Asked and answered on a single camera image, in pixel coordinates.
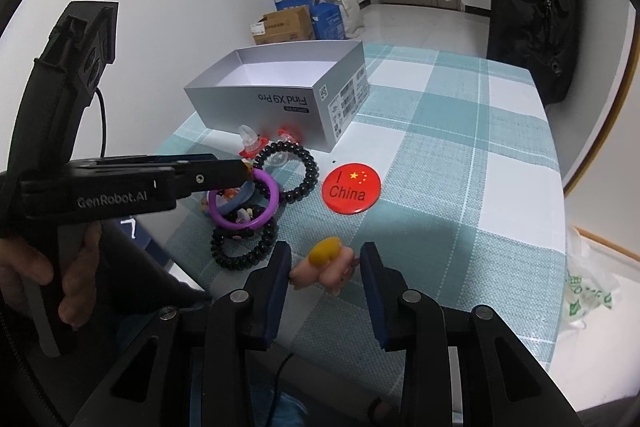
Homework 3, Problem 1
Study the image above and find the black cable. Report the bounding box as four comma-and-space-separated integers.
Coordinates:
93, 86, 109, 160

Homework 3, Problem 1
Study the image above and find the person's left hand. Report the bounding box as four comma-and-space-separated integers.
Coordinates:
1, 222, 102, 329

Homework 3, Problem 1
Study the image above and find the navy Jordan shoe box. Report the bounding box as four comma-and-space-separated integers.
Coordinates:
116, 217, 202, 291

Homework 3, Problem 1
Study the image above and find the grey phone box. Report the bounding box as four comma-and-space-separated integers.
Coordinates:
184, 40, 370, 153

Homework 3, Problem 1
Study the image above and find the blue cardboard box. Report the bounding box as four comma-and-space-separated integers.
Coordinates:
276, 0, 346, 40

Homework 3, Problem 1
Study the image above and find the purple bracelet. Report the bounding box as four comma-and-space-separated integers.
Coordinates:
207, 168, 281, 230

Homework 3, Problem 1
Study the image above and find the red clear hair clip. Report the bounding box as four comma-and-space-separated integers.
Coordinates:
239, 124, 270, 159

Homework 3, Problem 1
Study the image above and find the pink pig figurine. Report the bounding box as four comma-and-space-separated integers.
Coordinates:
290, 236, 359, 296

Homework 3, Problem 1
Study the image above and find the white green plastic bag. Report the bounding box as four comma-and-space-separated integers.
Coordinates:
561, 227, 620, 331

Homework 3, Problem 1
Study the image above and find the black backpack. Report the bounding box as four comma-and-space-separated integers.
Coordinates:
487, 0, 582, 106

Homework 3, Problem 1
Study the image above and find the red China badge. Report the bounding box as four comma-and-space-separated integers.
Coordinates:
321, 162, 382, 215

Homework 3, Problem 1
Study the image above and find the blue bracelet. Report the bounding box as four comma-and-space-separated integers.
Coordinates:
211, 181, 260, 217

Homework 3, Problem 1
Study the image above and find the black bead bracelet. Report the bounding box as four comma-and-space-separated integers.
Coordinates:
209, 206, 279, 271
252, 140, 320, 205

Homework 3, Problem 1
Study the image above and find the brown cardboard box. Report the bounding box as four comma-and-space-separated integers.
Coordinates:
250, 6, 314, 46

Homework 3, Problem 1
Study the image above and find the teal plaid tablecloth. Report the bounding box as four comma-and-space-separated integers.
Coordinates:
143, 43, 566, 402

